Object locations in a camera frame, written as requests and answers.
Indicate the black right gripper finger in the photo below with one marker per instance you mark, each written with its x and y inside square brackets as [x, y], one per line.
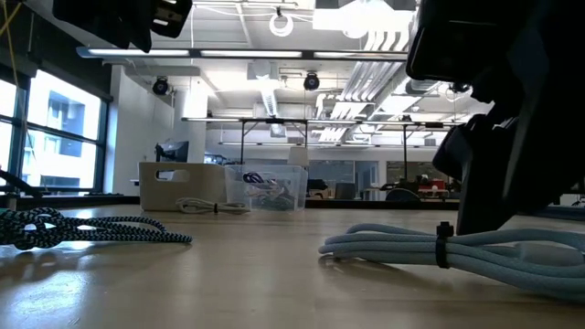
[452, 153]
[512, 173]

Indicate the black office chair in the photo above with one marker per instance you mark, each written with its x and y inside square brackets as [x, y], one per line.
[402, 195]

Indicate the black round ceiling fixture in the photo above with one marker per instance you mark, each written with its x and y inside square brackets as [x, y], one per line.
[161, 86]
[311, 81]

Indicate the long ceiling light bar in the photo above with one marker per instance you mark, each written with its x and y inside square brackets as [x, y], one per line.
[251, 53]

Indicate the black computer monitor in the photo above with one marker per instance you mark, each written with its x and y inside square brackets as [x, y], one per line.
[173, 151]

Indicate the beige plastic bin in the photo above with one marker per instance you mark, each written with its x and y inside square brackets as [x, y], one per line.
[205, 187]

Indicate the clear plastic bin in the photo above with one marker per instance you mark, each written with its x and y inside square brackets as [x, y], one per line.
[237, 196]

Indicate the black overhead station frame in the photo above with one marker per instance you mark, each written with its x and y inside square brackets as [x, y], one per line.
[405, 151]
[274, 120]

